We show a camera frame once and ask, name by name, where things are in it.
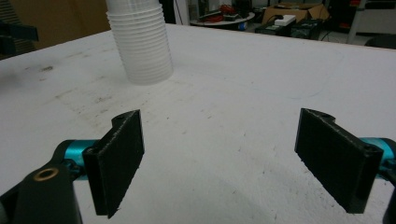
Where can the large brown cardboard sheet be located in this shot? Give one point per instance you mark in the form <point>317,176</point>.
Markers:
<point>59,18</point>

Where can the black equipment case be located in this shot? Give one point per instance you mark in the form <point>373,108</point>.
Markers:
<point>289,29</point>

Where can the brown cardboard box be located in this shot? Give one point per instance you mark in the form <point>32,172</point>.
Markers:
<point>294,12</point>

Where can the stack of white plastic cups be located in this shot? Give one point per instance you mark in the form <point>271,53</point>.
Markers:
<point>141,42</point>

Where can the white metal stand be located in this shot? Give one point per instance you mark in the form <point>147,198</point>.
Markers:
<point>358,20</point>

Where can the dark blue chair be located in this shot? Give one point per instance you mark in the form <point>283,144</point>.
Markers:
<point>15,34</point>

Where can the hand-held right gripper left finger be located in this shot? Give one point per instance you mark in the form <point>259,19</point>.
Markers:
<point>116,161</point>

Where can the round white table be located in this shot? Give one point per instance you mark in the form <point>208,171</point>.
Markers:
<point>222,18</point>

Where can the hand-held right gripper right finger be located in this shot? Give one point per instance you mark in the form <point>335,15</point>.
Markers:
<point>337,161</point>

